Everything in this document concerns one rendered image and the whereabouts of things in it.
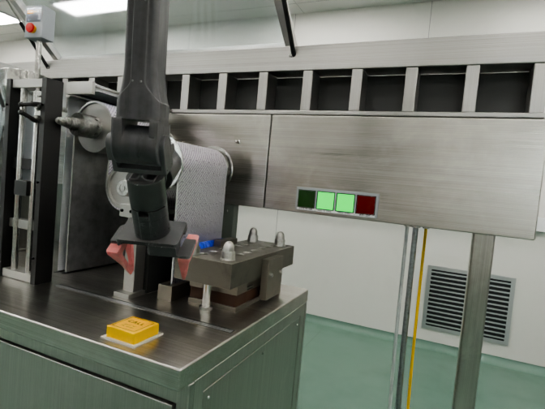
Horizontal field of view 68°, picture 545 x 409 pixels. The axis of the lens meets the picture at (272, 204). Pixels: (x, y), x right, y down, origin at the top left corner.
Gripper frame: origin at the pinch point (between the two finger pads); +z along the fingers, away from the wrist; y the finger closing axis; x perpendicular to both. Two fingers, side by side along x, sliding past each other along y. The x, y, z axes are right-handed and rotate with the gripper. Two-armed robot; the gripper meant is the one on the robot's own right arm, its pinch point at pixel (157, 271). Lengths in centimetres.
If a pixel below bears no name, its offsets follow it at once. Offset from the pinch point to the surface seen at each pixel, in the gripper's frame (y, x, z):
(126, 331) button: 5.7, 4.4, 11.7
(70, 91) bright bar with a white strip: 42, -55, -13
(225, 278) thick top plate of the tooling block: -9.5, -15.3, 14.8
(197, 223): 2.5, -37.2, 15.9
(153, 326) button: 1.9, 0.9, 13.9
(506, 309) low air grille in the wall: -194, -175, 170
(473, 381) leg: -82, -25, 55
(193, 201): 3.6, -38.0, 9.3
